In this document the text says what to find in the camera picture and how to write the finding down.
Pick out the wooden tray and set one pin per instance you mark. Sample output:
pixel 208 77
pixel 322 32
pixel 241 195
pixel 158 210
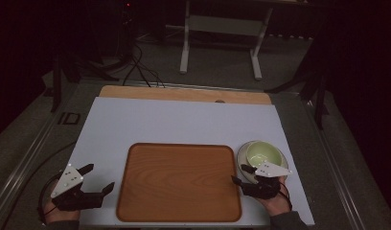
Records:
pixel 179 182

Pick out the white table mat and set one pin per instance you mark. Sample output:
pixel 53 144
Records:
pixel 184 121

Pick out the person's right hand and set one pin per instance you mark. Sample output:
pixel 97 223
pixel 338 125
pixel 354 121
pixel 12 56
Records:
pixel 276 205

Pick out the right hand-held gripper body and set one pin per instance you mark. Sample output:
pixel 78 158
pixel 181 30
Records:
pixel 264 188

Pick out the black metal stand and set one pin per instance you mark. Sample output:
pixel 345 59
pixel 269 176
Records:
pixel 56 86
pixel 318 102

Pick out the aluminium rail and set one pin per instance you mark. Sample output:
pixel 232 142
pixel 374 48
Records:
pixel 27 166
pixel 337 172

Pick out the person's left hand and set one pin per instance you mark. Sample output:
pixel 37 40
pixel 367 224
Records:
pixel 61 215

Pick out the dark equipment with red light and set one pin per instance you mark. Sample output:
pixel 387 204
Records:
pixel 126 22

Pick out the light green bowl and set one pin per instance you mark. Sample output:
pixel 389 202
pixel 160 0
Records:
pixel 242 157

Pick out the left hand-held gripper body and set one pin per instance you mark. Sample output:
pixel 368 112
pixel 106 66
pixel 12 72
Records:
pixel 67 180

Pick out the pale green cup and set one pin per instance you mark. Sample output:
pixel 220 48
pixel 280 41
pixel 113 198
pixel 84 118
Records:
pixel 264 152

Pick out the white metal table frame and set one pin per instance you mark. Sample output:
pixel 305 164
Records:
pixel 185 48

